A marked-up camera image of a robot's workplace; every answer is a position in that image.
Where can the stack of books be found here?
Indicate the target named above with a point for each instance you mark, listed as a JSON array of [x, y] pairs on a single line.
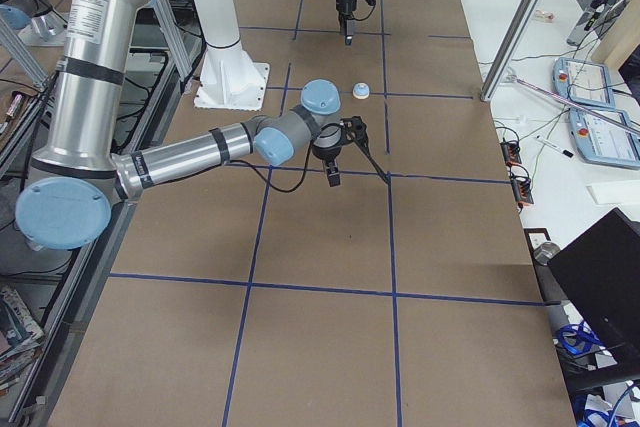
[[21, 337]]

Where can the white camera pillar with base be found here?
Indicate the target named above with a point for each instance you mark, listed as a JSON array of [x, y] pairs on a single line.
[[229, 79]]

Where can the lower orange connector block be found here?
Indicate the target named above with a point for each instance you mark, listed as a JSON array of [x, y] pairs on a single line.
[[521, 187]]

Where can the metal cylinder weight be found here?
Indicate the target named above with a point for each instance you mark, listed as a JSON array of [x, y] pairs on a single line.
[[545, 252]]

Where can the upper blue teach pendant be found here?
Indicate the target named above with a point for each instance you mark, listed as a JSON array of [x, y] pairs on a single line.
[[583, 82]]

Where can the orange connector block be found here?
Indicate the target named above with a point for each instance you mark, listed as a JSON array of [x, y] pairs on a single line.
[[511, 152], [521, 187]]

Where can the blue teach pendant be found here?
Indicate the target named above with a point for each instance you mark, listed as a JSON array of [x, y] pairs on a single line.
[[602, 143], [583, 82]]

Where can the upper orange connector block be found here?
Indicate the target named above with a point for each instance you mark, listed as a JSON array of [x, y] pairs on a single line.
[[511, 152]]

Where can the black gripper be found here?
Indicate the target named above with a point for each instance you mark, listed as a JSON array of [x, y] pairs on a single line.
[[344, 6], [325, 152]]

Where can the lower blue teach pendant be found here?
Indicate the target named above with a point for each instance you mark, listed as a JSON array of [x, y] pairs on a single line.
[[602, 143]]

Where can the aluminium frame post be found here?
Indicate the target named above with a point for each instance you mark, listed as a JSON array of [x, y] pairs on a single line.
[[507, 49]]

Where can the white foam block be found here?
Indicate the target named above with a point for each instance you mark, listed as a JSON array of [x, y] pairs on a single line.
[[615, 192]]

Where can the black laptop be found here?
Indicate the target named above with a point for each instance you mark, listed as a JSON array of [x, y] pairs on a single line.
[[599, 274]]

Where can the handheld scanner device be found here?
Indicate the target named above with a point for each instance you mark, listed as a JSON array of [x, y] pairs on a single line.
[[596, 14]]

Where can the black white marker pen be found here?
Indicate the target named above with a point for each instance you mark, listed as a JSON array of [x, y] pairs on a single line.
[[565, 152]]

